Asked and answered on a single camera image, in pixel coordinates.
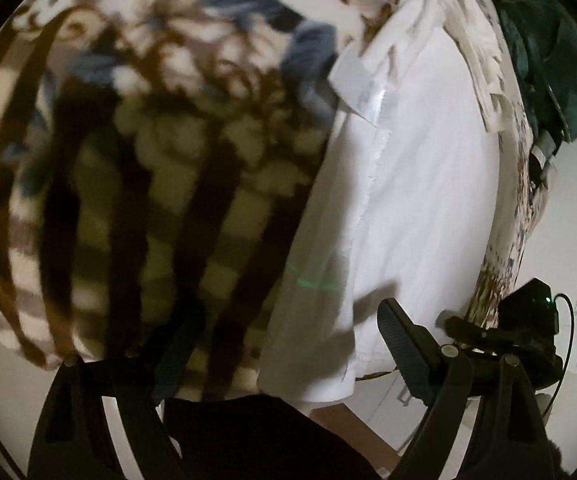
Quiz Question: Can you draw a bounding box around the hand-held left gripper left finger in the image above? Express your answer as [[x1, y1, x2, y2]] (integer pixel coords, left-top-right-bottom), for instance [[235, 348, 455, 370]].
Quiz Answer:
[[27, 301, 209, 480]]

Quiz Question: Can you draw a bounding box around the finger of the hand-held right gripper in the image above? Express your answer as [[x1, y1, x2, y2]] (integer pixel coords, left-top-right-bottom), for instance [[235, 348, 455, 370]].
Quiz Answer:
[[435, 312, 506, 357]]

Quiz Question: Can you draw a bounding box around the dark green cloth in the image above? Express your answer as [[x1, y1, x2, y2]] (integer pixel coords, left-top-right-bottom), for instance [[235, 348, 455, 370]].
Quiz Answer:
[[471, 0, 577, 145]]

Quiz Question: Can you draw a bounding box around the grey strap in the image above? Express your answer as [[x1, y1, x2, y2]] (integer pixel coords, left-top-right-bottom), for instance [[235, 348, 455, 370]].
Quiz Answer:
[[527, 127, 563, 182]]

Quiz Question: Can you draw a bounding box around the brown floral printed blanket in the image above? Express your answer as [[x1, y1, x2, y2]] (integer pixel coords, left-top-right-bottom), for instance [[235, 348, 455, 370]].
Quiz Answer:
[[0, 0, 549, 403]]

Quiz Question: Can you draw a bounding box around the black cable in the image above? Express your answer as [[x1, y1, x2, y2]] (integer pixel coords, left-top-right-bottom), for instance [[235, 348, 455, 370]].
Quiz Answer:
[[538, 292, 576, 418]]

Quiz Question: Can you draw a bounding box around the white shirt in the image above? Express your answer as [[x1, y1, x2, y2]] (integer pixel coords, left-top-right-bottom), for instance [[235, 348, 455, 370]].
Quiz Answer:
[[257, 7, 515, 406]]

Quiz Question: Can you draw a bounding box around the beige striped white cloth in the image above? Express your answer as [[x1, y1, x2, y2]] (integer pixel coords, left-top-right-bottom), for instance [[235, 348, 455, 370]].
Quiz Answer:
[[403, 0, 521, 135]]

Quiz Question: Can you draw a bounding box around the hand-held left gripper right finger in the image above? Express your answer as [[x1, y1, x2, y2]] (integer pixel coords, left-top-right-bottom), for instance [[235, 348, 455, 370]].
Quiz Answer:
[[377, 298, 561, 480]]

